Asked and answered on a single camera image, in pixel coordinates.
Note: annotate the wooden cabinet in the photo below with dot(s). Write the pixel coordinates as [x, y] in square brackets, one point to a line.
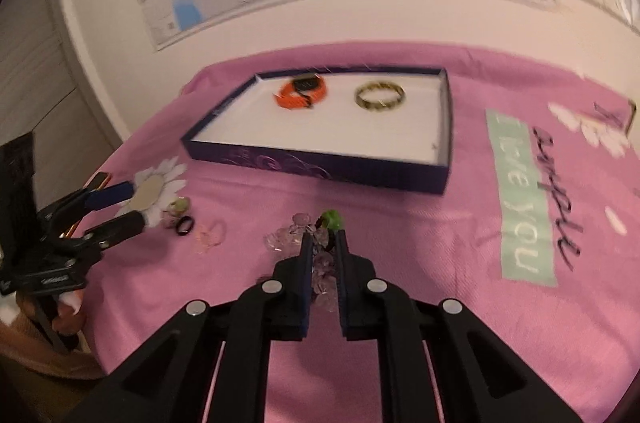
[30, 68]

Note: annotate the orange smart band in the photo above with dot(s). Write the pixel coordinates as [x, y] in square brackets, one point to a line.
[290, 95]

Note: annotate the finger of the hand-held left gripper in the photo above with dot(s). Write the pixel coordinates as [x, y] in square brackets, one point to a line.
[122, 227]
[110, 194]

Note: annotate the person's left hand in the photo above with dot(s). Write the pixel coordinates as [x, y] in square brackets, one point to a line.
[62, 315]

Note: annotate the person's left forearm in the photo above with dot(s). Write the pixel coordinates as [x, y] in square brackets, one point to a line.
[40, 353]

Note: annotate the purple cardboard box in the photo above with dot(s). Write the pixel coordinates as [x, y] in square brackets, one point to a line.
[325, 133]

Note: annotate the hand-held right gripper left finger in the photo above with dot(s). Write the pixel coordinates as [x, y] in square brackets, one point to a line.
[304, 273]

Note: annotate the black slab with orange edge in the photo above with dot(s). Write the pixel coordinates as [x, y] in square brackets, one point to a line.
[101, 180]

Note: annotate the gold patterned bangle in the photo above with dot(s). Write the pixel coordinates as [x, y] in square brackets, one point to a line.
[361, 100]

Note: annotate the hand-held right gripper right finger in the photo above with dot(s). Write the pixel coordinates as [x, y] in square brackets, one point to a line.
[342, 273]

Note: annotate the pink printed blanket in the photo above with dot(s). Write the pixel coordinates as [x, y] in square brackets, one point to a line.
[450, 253]

